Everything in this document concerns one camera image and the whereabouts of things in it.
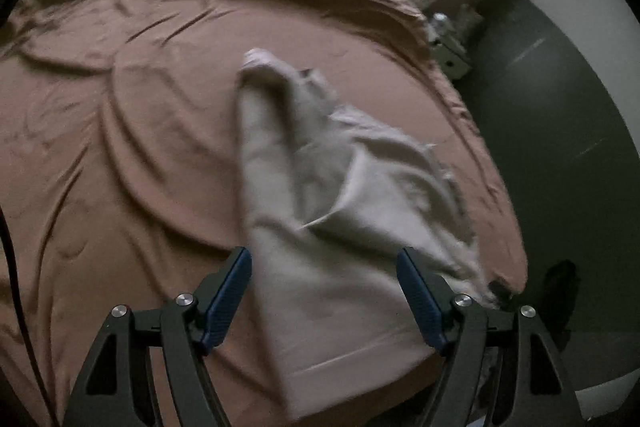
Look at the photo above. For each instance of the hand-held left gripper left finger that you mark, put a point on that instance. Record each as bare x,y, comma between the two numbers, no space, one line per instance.
227,302

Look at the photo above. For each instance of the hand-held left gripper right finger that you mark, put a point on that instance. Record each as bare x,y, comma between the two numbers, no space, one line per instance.
422,302

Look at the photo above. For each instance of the beige zip jacket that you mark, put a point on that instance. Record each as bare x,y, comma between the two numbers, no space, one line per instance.
325,217

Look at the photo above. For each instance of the brown bed sheet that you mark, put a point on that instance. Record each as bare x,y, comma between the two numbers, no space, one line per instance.
125,132

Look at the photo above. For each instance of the metal bed frame bracket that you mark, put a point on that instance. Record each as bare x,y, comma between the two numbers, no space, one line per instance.
450,42

